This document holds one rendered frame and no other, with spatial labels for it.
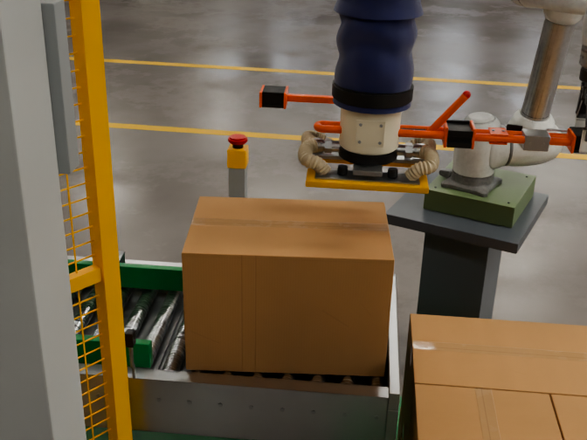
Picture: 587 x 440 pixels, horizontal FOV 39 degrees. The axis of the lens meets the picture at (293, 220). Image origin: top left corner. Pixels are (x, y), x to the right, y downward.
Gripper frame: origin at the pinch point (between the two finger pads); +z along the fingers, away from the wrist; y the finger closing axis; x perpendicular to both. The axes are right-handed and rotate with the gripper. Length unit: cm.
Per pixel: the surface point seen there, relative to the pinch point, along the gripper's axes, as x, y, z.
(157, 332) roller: -124, 4, 72
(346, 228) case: -65, 1, 32
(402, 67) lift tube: -52, 8, -20
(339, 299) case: -65, 21, 46
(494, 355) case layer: -15, 3, 72
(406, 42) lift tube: -52, 8, -27
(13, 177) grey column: -116, 110, -26
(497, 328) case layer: -13, -13, 72
